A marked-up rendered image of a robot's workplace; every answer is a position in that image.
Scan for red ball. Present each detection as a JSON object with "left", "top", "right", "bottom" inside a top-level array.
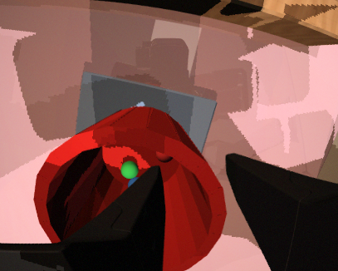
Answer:
[{"left": 155, "top": 152, "right": 173, "bottom": 163}]

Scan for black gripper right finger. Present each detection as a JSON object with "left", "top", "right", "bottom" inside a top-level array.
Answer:
[{"left": 226, "top": 153, "right": 338, "bottom": 271}]

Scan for tan wooden bar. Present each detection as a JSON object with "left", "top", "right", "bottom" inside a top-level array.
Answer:
[{"left": 95, "top": 0, "right": 338, "bottom": 46}]

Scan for green ball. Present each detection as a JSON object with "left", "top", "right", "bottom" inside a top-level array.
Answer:
[{"left": 121, "top": 161, "right": 138, "bottom": 179}]

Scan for blue marble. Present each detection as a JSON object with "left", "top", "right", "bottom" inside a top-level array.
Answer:
[{"left": 128, "top": 176, "right": 139, "bottom": 188}]

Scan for red cup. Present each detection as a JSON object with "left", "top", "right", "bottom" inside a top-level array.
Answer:
[{"left": 34, "top": 106, "right": 226, "bottom": 271}]

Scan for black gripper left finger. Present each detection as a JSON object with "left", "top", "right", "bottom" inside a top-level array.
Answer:
[{"left": 0, "top": 165, "right": 165, "bottom": 271}]

